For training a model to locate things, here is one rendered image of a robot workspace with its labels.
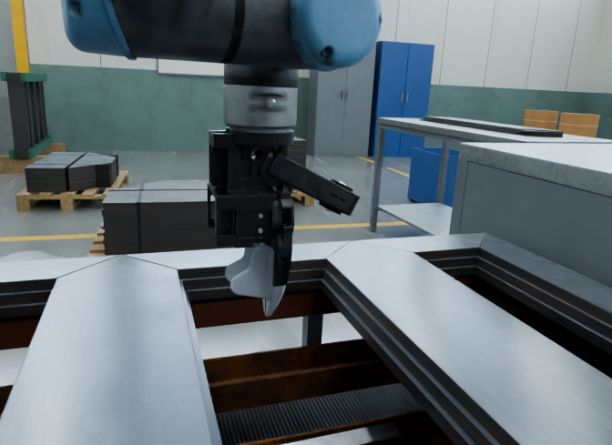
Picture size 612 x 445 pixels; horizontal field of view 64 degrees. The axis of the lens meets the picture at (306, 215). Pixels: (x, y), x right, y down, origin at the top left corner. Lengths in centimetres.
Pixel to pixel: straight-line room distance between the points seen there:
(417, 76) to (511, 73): 252
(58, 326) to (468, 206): 95
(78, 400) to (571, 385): 51
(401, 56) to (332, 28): 848
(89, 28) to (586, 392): 57
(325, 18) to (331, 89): 798
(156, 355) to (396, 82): 837
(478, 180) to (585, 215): 31
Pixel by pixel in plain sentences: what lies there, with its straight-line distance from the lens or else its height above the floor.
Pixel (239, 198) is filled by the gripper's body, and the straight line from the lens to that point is 49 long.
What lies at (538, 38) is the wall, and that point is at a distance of 1127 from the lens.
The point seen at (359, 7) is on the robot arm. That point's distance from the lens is 38.
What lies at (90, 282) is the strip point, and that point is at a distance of 81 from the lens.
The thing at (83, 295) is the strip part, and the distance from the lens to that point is 77.
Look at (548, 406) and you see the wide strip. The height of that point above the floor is 87.
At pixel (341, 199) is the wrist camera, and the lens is 53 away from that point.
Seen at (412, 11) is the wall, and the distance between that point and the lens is 971.
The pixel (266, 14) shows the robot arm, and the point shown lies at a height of 122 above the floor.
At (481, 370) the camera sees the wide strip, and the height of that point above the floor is 87.
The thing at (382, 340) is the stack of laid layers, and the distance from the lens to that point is 71.
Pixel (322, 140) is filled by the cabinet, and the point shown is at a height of 28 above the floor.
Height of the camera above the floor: 117
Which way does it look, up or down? 15 degrees down
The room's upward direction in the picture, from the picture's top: 3 degrees clockwise
